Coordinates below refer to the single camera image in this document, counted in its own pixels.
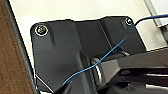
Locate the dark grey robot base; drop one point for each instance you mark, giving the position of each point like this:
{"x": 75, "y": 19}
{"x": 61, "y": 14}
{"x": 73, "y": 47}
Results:
{"x": 56, "y": 50}

